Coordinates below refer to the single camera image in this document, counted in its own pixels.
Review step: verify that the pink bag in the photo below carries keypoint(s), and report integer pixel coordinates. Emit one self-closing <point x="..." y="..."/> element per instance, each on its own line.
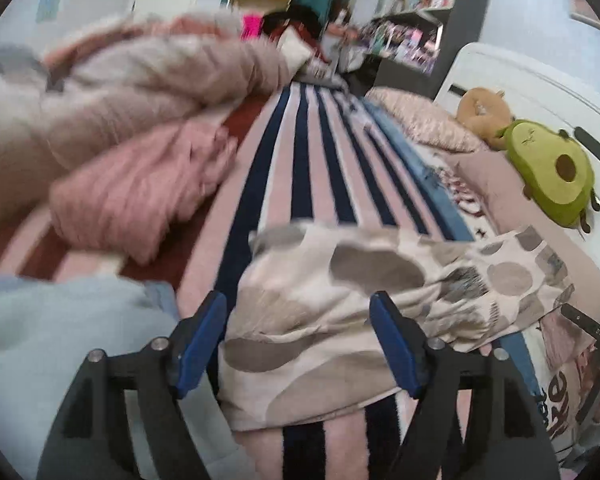
<point x="251" y="27"/>

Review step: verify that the white cushion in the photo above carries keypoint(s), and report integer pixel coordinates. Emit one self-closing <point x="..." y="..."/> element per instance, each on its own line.
<point x="294" y="49"/>

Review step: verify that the white headboard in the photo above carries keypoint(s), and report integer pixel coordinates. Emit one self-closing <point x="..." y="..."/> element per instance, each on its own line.
<point x="530" y="90"/>

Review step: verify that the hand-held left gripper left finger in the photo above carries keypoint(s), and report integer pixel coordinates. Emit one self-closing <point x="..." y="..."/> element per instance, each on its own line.
<point x="200" y="345"/>

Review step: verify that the pink cloth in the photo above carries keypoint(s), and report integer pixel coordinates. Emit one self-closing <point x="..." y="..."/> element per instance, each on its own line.
<point x="140" y="190"/>

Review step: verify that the dark bookshelf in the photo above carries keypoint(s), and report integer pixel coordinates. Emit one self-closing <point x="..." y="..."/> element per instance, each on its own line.
<point x="430" y="5"/>

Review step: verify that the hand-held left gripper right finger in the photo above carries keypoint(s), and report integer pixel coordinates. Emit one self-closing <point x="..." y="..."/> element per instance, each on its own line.
<point x="395" y="345"/>

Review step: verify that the cream bear print pants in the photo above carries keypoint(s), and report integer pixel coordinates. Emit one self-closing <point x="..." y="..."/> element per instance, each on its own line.
<point x="340" y="310"/>

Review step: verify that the striped blanket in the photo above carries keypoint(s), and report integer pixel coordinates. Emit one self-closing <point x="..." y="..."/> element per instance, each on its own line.
<point x="305" y="170"/>

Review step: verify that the pink pillow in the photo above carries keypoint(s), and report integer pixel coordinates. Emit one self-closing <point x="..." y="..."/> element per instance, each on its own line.
<point x="505" y="200"/>

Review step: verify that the pile of dark clothes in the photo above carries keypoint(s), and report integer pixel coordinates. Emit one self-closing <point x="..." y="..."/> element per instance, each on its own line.
<point x="295" y="22"/>

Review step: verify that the tan dog plush toy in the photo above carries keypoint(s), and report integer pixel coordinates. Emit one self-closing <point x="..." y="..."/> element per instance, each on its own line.
<point x="480" y="112"/>

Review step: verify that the avocado plush toy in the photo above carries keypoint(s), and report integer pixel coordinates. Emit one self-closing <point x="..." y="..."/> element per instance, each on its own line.
<point x="545" y="170"/>

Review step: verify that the small blue wall poster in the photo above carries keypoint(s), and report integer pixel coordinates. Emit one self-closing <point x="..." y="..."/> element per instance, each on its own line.
<point x="48" y="2"/>

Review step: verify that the floral pillow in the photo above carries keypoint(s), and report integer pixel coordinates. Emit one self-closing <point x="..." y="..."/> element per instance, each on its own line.
<point x="420" y="117"/>

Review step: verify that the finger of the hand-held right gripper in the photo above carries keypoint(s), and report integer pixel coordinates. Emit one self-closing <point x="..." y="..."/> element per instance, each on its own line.
<point x="585" y="321"/>

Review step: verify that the light blue cloth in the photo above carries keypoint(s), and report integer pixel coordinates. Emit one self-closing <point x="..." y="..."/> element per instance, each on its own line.
<point x="55" y="350"/>

